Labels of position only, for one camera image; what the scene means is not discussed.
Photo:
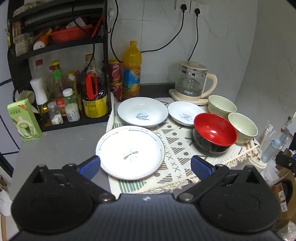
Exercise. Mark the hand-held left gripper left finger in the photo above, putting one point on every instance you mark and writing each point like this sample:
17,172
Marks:
89,167

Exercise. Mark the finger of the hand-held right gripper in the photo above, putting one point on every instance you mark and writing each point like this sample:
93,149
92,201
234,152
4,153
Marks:
285,161

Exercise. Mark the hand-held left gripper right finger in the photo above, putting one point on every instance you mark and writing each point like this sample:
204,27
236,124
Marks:
201,169

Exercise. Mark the red and black bowl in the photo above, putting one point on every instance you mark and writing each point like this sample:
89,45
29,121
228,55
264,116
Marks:
212,129

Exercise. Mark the large white plate leaf motif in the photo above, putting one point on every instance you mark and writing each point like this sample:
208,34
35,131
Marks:
129,143

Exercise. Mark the pale green bowl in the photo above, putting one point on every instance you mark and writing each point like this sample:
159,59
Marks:
242,126
222,105

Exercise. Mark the small white plate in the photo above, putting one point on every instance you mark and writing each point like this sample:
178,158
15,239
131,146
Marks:
182,110

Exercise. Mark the white plate blue script print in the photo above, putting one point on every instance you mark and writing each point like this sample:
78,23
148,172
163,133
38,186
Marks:
143,106

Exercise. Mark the grey spray bottle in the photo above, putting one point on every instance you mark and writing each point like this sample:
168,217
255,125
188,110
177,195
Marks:
270,148

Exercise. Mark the cream plastic stand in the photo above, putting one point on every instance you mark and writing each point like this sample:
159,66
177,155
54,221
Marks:
257,165

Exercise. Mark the patterned fringed table mat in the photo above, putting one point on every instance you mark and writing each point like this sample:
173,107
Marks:
178,148

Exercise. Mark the cardboard box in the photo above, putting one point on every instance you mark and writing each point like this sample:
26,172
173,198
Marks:
281,197

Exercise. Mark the small white plastic jar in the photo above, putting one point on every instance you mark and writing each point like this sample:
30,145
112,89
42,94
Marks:
72,113

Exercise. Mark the large soy sauce bottle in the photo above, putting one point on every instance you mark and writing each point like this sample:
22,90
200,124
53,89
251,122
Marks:
94,106

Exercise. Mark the small glass spice jar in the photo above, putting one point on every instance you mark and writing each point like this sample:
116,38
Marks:
54,113

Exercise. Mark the cream kettle base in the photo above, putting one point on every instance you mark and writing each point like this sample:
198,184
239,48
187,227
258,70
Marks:
185,99

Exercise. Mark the clear bottle white cap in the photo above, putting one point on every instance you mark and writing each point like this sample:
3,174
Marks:
67,92

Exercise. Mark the red drink can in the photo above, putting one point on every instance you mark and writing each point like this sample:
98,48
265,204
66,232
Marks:
115,71
116,91

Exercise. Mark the green tea box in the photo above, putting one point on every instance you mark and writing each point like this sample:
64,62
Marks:
23,120

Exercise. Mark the glass electric kettle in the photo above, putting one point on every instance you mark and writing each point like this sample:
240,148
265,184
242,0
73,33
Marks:
189,83

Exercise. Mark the white plastic object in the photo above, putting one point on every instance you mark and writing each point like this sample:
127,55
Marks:
4,204

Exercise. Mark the oil bottle white spout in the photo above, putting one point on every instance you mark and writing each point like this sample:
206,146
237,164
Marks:
38,90

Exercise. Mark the bottle with yellow cap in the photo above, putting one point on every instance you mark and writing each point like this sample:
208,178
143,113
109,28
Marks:
71,76

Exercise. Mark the pale green open carton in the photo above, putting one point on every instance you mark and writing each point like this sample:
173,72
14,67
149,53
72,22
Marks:
26,96

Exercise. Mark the sauce bottle green label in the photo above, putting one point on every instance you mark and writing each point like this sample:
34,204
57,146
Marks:
57,76

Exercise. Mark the orange juice bottle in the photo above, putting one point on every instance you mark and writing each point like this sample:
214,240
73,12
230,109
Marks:
131,76

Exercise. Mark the dark sauce bottle red cap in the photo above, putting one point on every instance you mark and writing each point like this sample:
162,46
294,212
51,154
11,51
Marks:
51,68

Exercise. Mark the clear bottle red cap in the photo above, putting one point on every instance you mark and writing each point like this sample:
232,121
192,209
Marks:
39,63

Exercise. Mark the black metal shelf rack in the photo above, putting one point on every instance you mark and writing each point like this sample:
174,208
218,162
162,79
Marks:
57,47

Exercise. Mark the orange and white bottle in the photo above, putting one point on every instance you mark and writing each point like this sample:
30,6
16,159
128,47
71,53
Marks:
41,42

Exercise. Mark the red plastic basket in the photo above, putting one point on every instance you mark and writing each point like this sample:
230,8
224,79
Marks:
69,34

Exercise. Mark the red packet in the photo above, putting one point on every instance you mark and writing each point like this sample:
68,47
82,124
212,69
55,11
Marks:
97,25

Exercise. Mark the printed food box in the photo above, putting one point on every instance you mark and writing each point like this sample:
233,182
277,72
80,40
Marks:
20,39

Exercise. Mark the white wall hook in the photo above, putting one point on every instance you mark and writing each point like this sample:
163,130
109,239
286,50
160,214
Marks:
111,14

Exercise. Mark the white wall socket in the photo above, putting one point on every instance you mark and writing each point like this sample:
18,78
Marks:
193,5
179,4

